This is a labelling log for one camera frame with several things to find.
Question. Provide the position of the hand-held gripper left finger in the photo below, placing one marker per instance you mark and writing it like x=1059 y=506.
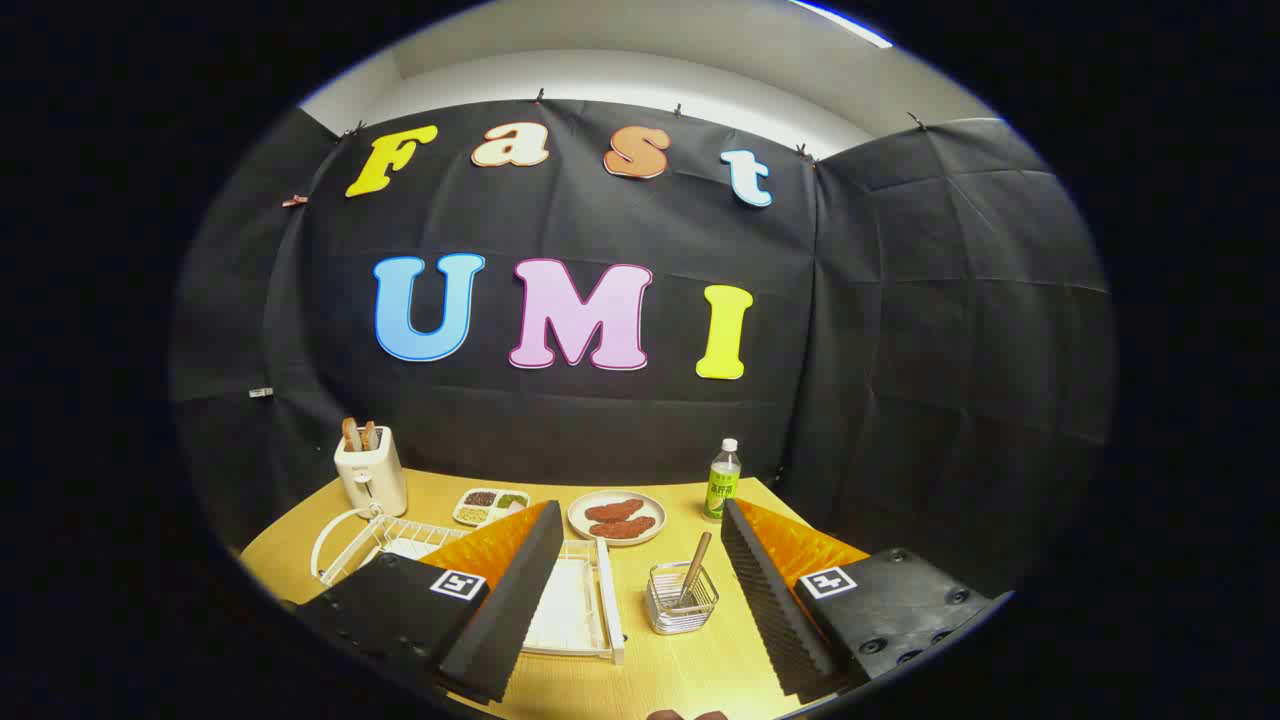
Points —
x=520 y=590

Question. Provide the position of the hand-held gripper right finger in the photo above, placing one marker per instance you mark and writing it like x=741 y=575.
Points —
x=770 y=600

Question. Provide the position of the white plate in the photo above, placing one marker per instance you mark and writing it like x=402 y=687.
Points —
x=585 y=528

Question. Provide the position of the white sectioned spice tray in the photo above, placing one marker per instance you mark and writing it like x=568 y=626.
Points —
x=490 y=507

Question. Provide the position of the brown sausage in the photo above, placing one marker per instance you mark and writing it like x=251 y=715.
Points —
x=614 y=510
x=624 y=528

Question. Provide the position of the green label drink bottle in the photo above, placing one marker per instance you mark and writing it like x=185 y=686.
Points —
x=721 y=485

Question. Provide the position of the cream toaster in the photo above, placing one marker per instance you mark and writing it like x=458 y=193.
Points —
x=372 y=480

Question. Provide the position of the toast slice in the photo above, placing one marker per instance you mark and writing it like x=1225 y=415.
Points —
x=351 y=436
x=369 y=435

